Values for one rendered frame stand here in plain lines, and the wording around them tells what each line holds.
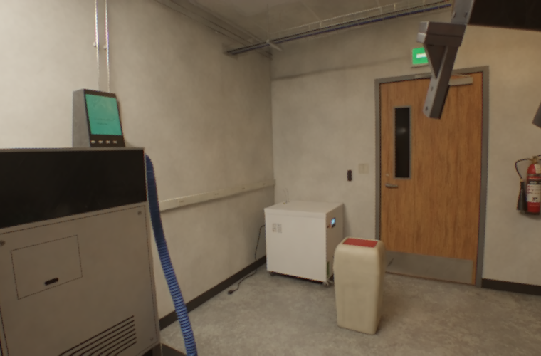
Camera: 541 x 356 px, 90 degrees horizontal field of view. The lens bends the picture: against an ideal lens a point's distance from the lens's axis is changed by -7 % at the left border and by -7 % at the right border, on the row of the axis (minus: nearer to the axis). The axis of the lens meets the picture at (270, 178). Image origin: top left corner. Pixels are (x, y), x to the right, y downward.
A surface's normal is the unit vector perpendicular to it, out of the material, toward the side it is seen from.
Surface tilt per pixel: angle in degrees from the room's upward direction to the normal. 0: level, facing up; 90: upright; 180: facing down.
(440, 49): 113
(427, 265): 90
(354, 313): 93
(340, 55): 90
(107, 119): 80
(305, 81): 90
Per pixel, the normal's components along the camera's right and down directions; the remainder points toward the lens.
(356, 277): -0.50, 0.15
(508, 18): -0.18, 0.48
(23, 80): 0.87, 0.02
